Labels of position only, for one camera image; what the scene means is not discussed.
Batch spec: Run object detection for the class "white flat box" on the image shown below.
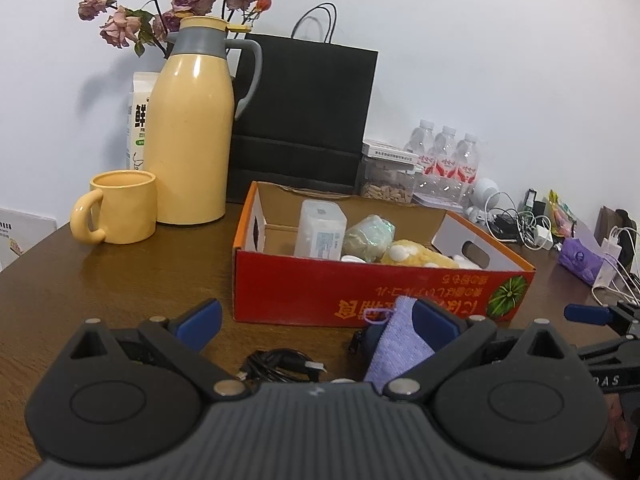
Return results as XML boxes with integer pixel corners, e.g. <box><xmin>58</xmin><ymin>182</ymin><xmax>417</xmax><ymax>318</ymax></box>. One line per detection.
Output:
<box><xmin>362</xmin><ymin>139</ymin><xmax>419</xmax><ymax>162</ymax></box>

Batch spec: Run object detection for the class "red cardboard box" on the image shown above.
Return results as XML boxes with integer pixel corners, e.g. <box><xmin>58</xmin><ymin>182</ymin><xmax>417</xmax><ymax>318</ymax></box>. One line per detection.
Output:
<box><xmin>232</xmin><ymin>181</ymin><xmax>537</xmax><ymax>329</ymax></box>

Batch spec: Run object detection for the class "translucent plastic swab container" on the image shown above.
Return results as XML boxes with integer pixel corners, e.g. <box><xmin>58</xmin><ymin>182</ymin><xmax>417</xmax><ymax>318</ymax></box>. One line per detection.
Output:
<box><xmin>293</xmin><ymin>199</ymin><xmax>348</xmax><ymax>261</ymax></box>

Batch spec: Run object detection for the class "purple cleaning cloth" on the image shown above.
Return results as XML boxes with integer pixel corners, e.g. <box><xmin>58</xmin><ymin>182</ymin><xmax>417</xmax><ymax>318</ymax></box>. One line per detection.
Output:
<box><xmin>363</xmin><ymin>295</ymin><xmax>437</xmax><ymax>394</ymax></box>

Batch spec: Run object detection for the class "green black small device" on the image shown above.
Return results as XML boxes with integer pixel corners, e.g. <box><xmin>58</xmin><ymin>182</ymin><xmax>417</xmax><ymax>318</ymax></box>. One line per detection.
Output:
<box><xmin>524</xmin><ymin>188</ymin><xmax>547</xmax><ymax>217</ymax></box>

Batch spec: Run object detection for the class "yellow plush toy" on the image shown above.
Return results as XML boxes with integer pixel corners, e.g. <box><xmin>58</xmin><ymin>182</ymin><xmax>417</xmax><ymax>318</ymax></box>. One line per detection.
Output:
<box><xmin>381</xmin><ymin>239</ymin><xmax>481</xmax><ymax>271</ymax></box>

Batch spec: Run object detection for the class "clear jar of seeds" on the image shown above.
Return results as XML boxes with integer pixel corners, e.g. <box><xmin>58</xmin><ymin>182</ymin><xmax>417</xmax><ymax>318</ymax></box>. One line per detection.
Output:
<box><xmin>358</xmin><ymin>155</ymin><xmax>417</xmax><ymax>204</ymax></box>

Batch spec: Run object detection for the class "black paper bag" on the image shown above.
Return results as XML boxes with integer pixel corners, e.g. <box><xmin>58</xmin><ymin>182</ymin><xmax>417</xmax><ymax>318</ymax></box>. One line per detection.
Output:
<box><xmin>227</xmin><ymin>2</ymin><xmax>379</xmax><ymax>206</ymax></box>

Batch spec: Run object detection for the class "black USB cable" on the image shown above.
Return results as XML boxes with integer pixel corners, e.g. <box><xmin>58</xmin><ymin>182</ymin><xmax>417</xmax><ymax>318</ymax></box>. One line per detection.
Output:
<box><xmin>238</xmin><ymin>349</ymin><xmax>327</xmax><ymax>384</ymax></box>

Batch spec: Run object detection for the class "purple tissue packet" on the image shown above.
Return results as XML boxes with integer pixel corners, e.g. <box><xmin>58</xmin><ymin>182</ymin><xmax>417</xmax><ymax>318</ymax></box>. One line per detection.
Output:
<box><xmin>557</xmin><ymin>237</ymin><xmax>609</xmax><ymax>287</ymax></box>

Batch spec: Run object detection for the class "white milk carton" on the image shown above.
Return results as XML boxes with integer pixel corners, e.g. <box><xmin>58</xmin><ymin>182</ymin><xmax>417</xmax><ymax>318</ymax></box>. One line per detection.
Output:
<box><xmin>127</xmin><ymin>72</ymin><xmax>162</xmax><ymax>171</ymax></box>

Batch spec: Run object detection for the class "iridescent green pouch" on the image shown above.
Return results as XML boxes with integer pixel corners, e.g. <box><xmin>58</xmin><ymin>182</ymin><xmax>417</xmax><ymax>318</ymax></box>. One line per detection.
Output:
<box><xmin>342</xmin><ymin>214</ymin><xmax>397</xmax><ymax>264</ymax></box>

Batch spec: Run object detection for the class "white printed card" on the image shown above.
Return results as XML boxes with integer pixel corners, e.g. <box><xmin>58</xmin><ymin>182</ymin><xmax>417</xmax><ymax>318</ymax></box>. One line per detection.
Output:
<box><xmin>0</xmin><ymin>207</ymin><xmax>57</xmax><ymax>272</ymax></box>

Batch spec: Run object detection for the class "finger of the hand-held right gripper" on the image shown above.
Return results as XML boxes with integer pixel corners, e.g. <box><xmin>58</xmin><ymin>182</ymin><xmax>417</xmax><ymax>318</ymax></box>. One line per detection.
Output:
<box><xmin>563</xmin><ymin>300</ymin><xmax>640</xmax><ymax>334</ymax></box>
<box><xmin>575</xmin><ymin>335</ymin><xmax>640</xmax><ymax>362</ymax></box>

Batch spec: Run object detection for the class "brown paper bag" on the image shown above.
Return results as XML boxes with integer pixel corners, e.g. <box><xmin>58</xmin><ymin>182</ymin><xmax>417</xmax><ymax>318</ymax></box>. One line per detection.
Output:
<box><xmin>597</xmin><ymin>204</ymin><xmax>639</xmax><ymax>247</ymax></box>

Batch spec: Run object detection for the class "yellow mug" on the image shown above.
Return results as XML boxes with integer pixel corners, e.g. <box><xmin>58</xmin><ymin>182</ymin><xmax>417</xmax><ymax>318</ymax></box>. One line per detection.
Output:
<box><xmin>70</xmin><ymin>170</ymin><xmax>159</xmax><ymax>245</ymax></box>

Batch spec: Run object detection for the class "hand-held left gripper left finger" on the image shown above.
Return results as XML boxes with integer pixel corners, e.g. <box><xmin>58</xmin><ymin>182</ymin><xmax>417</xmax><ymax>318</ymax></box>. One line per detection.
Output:
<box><xmin>70</xmin><ymin>298</ymin><xmax>247</xmax><ymax>402</ymax></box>

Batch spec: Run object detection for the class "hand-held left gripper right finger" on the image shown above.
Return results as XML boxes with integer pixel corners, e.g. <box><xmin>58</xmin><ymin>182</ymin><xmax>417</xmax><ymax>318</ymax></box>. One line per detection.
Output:
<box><xmin>383</xmin><ymin>297</ymin><xmax>576</xmax><ymax>402</ymax></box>

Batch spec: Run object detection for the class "colourful snack packet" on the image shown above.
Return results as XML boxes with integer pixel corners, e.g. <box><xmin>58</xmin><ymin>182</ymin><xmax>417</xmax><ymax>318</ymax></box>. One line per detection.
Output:
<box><xmin>547</xmin><ymin>189</ymin><xmax>577</xmax><ymax>237</ymax></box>

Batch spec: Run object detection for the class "yellow thermos jug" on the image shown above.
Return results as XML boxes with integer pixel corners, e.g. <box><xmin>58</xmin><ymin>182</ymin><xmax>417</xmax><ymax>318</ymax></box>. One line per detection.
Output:
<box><xmin>143</xmin><ymin>16</ymin><xmax>264</xmax><ymax>226</ymax></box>

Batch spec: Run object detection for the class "tangle of charger cables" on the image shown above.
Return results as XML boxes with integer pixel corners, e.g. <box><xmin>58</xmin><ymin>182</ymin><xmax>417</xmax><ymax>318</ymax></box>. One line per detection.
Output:
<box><xmin>479</xmin><ymin>199</ymin><xmax>557</xmax><ymax>252</ymax></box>

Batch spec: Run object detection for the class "clear water bottle red label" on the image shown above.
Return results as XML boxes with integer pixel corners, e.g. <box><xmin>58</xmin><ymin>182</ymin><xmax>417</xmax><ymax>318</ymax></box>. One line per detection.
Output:
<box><xmin>451</xmin><ymin>133</ymin><xmax>482</xmax><ymax>202</ymax></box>
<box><xmin>430</xmin><ymin>125</ymin><xmax>459</xmax><ymax>196</ymax></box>
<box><xmin>404</xmin><ymin>119</ymin><xmax>437</xmax><ymax>194</ymax></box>

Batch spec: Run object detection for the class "person's right hand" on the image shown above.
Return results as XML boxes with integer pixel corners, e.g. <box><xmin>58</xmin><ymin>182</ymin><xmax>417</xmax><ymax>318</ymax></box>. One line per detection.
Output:
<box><xmin>606</xmin><ymin>393</ymin><xmax>637</xmax><ymax>454</ymax></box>

